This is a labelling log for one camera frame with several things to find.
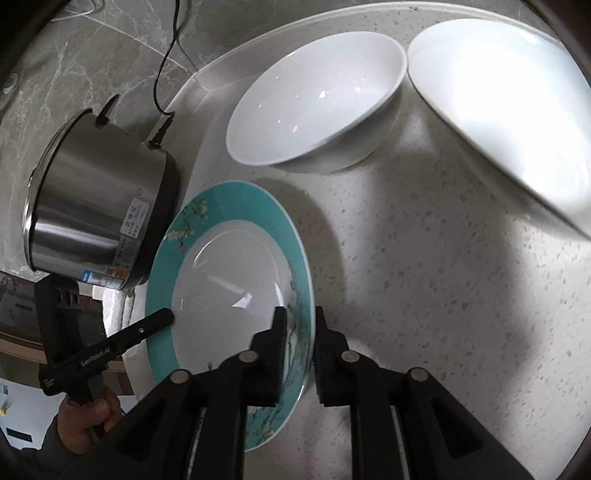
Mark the stainless steel rice cooker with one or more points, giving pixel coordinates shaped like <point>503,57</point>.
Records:
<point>99,202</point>

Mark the white folded dish towel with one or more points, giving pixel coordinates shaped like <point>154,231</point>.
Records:
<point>120,309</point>

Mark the small white bowl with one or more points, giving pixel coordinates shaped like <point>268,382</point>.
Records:
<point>322,108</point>

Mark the person's left hand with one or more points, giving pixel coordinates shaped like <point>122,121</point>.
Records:
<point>75,421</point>

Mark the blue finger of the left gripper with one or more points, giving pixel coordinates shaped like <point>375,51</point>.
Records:
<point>138,332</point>

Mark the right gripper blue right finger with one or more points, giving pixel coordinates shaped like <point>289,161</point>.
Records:
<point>328,364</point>

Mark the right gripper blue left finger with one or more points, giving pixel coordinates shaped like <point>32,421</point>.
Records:
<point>279,330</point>

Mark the large white bowl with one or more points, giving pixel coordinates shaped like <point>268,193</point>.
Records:
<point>519,110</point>

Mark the teal floral deep plate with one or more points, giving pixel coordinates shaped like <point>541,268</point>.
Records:
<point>229,258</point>

